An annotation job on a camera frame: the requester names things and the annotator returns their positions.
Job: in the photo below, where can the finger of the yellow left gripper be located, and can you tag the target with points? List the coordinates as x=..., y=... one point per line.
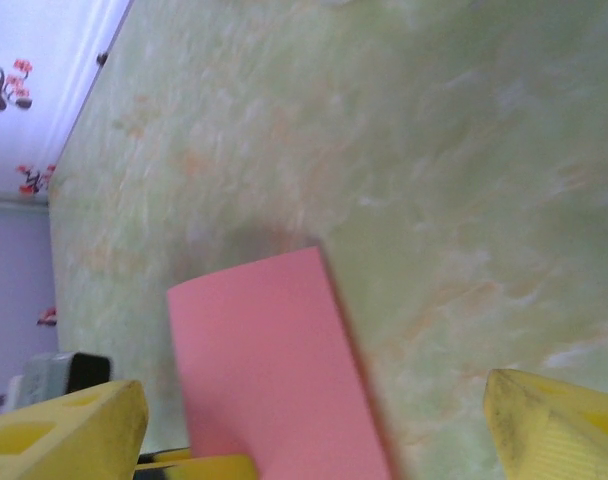
x=219, y=469

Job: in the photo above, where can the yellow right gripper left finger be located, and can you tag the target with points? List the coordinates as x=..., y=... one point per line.
x=69, y=435

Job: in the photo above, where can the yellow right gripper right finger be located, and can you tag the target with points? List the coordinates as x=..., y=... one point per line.
x=559, y=435

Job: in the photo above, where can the pink paper sheet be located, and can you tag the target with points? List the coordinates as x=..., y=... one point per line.
x=264, y=360

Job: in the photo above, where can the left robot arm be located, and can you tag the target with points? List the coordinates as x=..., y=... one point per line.
x=84, y=372

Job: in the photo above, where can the small black screw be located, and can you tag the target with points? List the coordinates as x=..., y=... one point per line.
x=102, y=59

